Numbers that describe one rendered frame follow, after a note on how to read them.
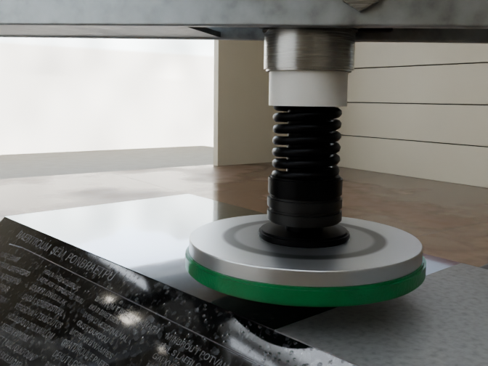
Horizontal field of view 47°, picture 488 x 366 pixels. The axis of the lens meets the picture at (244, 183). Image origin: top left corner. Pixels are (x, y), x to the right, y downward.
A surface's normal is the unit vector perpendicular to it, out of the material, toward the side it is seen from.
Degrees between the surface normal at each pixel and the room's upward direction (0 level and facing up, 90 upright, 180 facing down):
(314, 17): 90
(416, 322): 0
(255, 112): 90
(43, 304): 45
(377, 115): 90
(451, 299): 0
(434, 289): 0
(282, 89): 90
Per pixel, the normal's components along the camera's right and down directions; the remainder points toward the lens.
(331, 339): 0.01, -0.99
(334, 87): 0.55, 0.13
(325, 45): 0.19, 0.15
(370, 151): -0.81, 0.07
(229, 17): -0.29, 0.14
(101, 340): -0.50, -0.64
